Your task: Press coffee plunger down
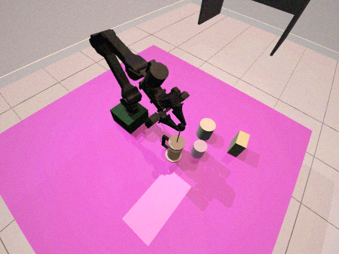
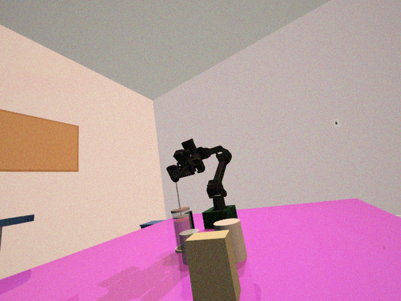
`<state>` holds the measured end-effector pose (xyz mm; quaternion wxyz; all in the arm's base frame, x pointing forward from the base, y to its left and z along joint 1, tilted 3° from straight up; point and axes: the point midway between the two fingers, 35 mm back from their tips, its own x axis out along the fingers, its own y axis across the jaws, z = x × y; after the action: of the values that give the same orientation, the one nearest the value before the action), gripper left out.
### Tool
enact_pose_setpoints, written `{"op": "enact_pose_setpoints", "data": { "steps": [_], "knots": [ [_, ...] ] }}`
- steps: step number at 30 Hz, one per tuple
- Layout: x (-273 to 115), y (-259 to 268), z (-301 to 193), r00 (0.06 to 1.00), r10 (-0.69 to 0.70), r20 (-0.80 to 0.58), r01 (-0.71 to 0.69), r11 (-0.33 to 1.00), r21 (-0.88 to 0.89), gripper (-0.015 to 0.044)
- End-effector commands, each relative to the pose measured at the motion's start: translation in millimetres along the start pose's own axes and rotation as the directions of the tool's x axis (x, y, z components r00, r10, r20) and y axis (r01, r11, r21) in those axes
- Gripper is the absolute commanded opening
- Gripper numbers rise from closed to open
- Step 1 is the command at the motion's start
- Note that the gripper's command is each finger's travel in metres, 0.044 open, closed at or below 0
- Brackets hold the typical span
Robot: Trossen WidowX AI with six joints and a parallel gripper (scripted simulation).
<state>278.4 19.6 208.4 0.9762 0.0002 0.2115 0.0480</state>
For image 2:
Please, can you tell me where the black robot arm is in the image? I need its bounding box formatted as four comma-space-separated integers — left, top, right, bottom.
174, 139, 232, 211

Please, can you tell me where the french press coffee maker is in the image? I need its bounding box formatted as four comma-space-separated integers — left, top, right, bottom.
171, 175, 195, 253

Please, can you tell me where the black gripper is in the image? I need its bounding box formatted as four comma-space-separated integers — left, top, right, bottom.
166, 156, 205, 179

